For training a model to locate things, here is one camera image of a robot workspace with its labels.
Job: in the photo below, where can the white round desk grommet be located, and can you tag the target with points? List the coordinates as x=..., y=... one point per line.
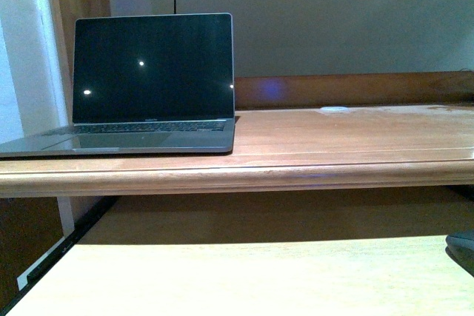
x=335, y=109

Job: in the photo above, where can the grey open laptop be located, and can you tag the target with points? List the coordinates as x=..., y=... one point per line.
x=159, y=84

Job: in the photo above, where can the black computer mouse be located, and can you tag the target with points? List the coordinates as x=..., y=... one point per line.
x=460, y=249

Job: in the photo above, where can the wooden pull-out keyboard tray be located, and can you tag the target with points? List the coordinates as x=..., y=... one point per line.
x=334, y=252

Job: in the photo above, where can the wooden desk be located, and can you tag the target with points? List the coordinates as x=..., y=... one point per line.
x=403, y=129

